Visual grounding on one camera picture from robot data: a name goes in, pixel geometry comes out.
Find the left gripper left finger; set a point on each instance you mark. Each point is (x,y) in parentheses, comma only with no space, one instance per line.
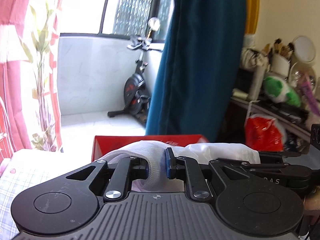
(141,169)

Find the tall green plant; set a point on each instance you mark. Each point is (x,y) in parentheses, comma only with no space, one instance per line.
(37,46)

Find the white brush holder cup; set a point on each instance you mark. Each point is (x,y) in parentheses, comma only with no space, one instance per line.
(280,65)

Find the black exercise bike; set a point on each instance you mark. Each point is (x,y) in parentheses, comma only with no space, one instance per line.
(137,96)

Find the white wire shelf rack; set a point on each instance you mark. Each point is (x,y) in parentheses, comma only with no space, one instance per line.
(254,108)

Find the white tube bottle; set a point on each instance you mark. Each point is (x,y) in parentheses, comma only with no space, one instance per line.
(257,81)

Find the pink red curtain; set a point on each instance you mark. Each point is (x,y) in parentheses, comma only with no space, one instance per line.
(14,134)

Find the green white plush toy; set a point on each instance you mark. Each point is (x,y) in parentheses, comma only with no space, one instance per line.
(279,91)

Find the beige bundled cloth bag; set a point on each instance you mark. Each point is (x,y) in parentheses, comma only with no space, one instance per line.
(252,58)

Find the round white mirror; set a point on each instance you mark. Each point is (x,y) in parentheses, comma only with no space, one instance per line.
(305,50)

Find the red strawberry cardboard box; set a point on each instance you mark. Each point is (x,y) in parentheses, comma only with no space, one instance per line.
(104,144)

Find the teal curtain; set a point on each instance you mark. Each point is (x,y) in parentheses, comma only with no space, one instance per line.
(198,68)

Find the plaid strawberry tablecloth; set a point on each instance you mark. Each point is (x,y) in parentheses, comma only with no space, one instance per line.
(28,168)

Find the red plastic bag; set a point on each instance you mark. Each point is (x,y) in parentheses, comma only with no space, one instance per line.
(264,133)

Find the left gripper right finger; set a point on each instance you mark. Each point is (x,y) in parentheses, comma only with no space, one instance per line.
(170,163)

